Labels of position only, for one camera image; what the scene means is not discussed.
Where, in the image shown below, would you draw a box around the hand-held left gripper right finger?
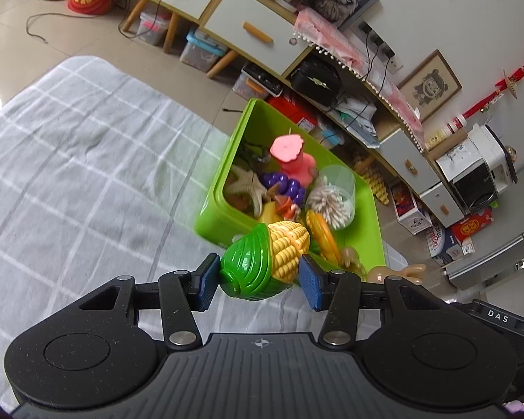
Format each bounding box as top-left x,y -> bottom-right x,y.
299,254 -> 448,351

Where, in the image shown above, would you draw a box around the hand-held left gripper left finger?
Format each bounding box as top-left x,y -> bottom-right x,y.
76,254 -> 221,351

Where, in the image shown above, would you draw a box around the orange round plastic container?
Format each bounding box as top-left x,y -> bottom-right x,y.
306,211 -> 339,263

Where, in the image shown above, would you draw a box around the toy corn cob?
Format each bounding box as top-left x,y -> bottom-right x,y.
218,222 -> 311,301

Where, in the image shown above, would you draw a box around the green plastic bin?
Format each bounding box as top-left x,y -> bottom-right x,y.
193,98 -> 386,275

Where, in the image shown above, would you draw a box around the yellow round plastic toy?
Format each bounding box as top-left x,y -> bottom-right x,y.
257,202 -> 285,224

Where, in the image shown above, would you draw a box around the clear cotton swab jar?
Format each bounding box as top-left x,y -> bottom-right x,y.
306,165 -> 356,230

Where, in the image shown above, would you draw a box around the purple toy grapes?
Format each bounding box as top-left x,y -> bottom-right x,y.
262,172 -> 306,205

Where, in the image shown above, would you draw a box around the beige starfish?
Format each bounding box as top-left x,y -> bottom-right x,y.
224,165 -> 269,218

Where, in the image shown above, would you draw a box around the pink pig toy with strap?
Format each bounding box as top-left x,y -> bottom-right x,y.
270,134 -> 319,186

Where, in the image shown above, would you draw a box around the beige plastic toy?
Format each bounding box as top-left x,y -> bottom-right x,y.
341,247 -> 368,277
367,263 -> 427,287

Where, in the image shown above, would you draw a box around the small red orange toy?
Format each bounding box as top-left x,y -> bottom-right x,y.
274,196 -> 303,222

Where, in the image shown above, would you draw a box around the blue white carton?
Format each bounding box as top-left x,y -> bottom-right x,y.
423,222 -> 464,268

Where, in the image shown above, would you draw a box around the red printed carton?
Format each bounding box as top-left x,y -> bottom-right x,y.
449,208 -> 495,246

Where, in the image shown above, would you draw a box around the yellow egg tray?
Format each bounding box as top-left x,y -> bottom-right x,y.
354,157 -> 390,207

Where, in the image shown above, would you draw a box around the clear box with blue lid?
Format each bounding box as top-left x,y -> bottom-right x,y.
320,126 -> 347,150

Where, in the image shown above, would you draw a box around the microwave oven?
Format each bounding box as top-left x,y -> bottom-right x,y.
437,124 -> 519,211

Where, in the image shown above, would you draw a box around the folded pale cloth pile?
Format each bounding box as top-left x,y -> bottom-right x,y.
332,96 -> 381,148

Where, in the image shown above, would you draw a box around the grey checked blanket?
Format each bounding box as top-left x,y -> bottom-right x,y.
0,54 -> 411,402

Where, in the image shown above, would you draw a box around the red cardboard box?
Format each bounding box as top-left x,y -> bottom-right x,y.
268,96 -> 320,128

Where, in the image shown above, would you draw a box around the black carry case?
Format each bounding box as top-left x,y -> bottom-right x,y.
290,59 -> 344,108

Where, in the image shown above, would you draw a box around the printed tall canister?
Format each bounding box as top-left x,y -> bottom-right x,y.
423,113 -> 469,152

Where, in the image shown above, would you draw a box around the flat black box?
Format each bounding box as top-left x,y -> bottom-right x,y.
240,63 -> 285,97

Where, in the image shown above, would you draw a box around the framed cartoon picture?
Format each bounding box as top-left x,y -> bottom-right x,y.
397,50 -> 462,122

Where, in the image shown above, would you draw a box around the clear storage box blue clips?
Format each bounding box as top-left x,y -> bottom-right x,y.
179,30 -> 228,73

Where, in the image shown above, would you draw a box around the pink tasselled cloth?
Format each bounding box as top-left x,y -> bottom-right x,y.
294,8 -> 425,141

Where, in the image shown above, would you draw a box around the clear storage box pink contents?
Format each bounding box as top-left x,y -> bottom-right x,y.
137,11 -> 172,47

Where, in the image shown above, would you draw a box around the red hanging wall ornament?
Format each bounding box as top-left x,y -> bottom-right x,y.
460,50 -> 524,119

